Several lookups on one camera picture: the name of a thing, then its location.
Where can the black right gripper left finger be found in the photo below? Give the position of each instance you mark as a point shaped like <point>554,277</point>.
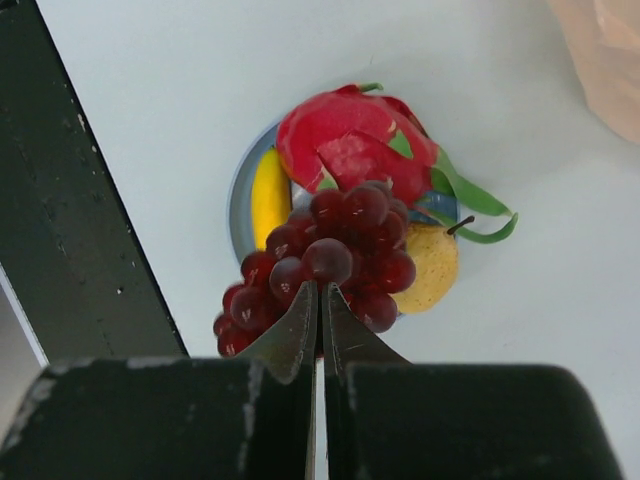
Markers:
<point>248,417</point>

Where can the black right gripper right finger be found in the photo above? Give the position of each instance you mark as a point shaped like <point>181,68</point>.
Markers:
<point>388,418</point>

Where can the yellow fake lemon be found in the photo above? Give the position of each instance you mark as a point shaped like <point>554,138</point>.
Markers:
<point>436,258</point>

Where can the dark red fake grapes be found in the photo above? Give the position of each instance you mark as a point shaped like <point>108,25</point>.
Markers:
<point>355,240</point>

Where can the yellow fake banana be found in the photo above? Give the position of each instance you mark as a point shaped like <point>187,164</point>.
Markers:
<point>270,197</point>

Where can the red fake dragon fruit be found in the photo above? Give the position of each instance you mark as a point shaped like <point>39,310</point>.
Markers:
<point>342,138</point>

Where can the translucent orange plastic bag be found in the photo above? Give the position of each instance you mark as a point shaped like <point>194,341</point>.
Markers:
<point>603,40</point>

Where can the blue plate with bear print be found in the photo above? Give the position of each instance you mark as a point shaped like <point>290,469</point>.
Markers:
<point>239,217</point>

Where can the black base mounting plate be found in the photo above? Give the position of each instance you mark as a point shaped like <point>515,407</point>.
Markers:
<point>69,252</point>

